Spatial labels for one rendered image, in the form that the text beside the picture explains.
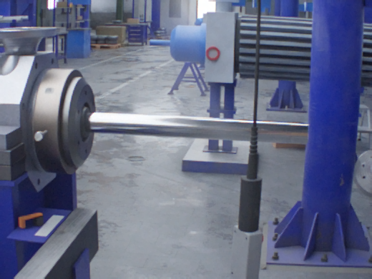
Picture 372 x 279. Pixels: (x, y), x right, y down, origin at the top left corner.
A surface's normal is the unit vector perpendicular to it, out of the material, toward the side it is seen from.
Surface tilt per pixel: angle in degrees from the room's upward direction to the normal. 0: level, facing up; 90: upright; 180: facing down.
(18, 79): 45
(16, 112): 90
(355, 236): 90
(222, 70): 90
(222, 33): 90
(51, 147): 106
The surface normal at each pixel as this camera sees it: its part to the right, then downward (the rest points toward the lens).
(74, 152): 0.75, 0.44
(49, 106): -0.10, -0.26
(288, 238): 0.24, 0.22
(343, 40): -0.10, 0.21
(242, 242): -0.90, 0.07
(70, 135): 0.74, 0.22
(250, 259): 0.44, 0.21
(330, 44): -0.47, 0.18
